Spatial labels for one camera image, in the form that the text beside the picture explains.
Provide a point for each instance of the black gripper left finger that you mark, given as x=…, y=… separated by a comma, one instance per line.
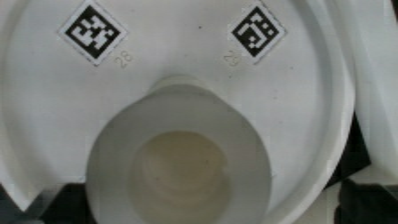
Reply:
x=59, y=207

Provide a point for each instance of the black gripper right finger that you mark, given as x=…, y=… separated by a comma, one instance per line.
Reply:
x=368, y=203

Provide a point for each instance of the white cylindrical table leg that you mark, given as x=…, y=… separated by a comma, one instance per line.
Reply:
x=178, y=169

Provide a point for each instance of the white round table top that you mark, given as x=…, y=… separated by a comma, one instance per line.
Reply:
x=94, y=51

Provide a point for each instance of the white L-shaped fence rail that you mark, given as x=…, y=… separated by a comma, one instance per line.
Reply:
x=370, y=21

